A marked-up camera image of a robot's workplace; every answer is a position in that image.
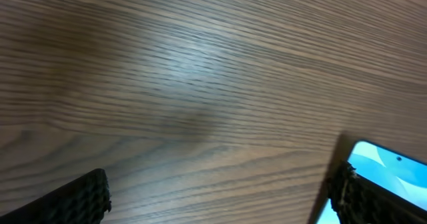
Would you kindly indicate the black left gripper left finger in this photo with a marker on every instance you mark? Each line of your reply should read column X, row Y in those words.
column 84, row 200

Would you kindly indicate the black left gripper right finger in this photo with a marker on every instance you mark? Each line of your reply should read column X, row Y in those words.
column 357, row 200

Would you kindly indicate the blue Samsung Galaxy phone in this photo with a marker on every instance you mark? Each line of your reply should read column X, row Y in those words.
column 397, row 173

